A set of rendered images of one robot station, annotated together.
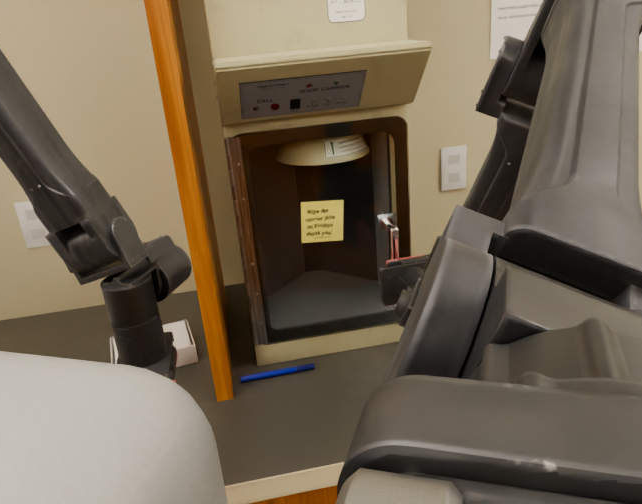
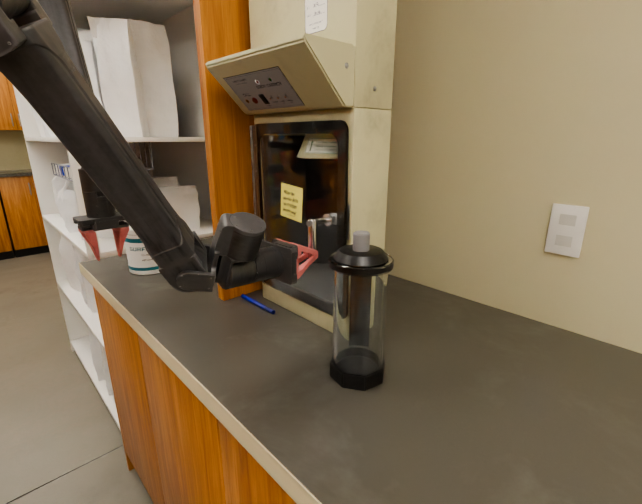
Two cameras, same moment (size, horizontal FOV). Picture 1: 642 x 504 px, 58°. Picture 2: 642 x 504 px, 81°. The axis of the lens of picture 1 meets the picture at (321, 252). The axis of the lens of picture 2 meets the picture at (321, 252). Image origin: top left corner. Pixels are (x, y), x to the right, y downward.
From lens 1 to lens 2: 0.94 m
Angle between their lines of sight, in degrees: 52
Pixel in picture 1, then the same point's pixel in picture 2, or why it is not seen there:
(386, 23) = (341, 30)
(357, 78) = (279, 75)
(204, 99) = not seen: hidden behind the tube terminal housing
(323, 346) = (293, 305)
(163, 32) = (200, 44)
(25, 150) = not seen: hidden behind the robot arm
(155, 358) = (91, 215)
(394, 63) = (290, 58)
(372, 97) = (306, 96)
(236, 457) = (166, 318)
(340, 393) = (249, 331)
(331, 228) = (295, 210)
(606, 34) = not seen: outside the picture
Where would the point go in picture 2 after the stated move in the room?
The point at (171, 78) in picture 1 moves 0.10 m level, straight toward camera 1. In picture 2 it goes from (203, 75) to (159, 69)
